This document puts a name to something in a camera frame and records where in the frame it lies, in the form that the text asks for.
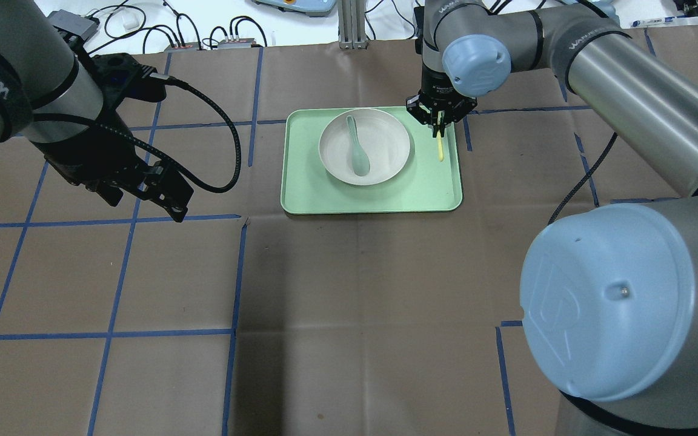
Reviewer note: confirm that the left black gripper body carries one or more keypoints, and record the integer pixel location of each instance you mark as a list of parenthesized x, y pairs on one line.
[(85, 158)]

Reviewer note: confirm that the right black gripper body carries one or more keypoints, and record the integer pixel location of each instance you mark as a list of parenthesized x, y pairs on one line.
[(435, 83)]

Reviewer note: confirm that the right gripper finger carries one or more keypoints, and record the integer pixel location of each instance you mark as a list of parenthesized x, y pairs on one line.
[(443, 123), (431, 117)]

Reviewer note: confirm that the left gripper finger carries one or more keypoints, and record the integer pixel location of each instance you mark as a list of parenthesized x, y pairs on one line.
[(110, 194), (165, 186)]

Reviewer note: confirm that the yellow plastic fork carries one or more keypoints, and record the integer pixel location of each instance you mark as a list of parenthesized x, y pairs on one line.
[(438, 130)]

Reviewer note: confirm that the white round plate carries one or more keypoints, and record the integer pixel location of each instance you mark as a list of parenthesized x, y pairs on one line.
[(383, 138)]

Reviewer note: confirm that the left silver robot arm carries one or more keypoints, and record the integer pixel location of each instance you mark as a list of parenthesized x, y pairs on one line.
[(65, 103)]

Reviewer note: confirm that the light green tray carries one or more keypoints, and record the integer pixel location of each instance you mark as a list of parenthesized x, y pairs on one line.
[(424, 184)]

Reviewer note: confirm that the green plastic spoon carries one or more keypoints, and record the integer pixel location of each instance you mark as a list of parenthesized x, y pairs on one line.
[(359, 159)]

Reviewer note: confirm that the black usb hub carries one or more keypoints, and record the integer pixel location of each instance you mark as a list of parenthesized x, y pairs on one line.
[(83, 27)]

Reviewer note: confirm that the aluminium frame post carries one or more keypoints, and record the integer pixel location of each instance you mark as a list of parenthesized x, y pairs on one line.
[(351, 25)]

